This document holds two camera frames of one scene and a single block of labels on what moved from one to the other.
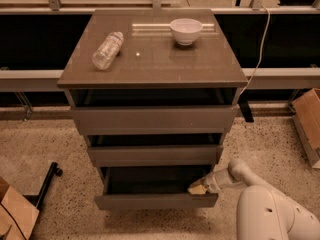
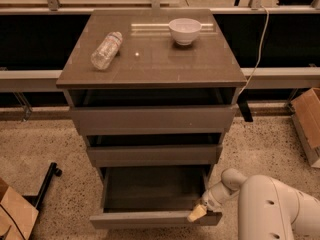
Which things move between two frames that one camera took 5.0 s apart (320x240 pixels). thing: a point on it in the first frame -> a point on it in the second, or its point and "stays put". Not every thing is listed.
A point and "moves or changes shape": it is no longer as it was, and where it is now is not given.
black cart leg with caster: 36,199 stays put
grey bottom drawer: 159,188 moves or changes shape
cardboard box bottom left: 21,208 stays put
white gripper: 213,184 -> 210,199
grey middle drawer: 158,155 stays put
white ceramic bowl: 185,30 stays put
